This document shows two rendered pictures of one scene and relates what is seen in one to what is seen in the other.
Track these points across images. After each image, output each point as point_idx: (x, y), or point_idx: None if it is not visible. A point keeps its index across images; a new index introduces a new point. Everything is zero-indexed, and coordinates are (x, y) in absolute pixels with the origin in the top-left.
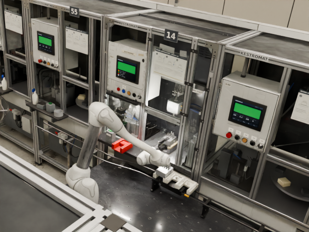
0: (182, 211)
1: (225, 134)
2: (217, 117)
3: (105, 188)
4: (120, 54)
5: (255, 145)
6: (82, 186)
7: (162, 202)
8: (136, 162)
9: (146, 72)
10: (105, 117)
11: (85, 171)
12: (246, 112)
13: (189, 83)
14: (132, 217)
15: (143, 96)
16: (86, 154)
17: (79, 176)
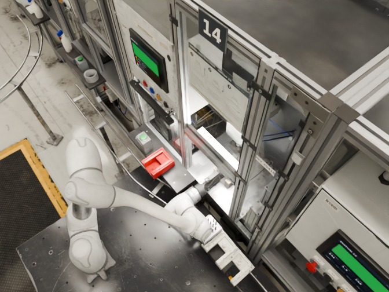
0: (225, 289)
1: (306, 255)
2: (296, 227)
3: (129, 221)
4: (134, 27)
5: None
6: (70, 255)
7: (199, 265)
8: None
9: (178, 80)
10: (70, 199)
11: (84, 222)
12: (360, 273)
13: (250, 143)
14: (148, 289)
15: (178, 113)
16: (77, 208)
17: (76, 229)
